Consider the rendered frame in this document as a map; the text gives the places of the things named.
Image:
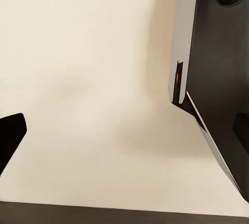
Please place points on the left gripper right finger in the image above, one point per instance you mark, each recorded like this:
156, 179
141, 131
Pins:
241, 129

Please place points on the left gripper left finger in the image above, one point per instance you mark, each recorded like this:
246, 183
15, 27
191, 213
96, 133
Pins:
12, 130

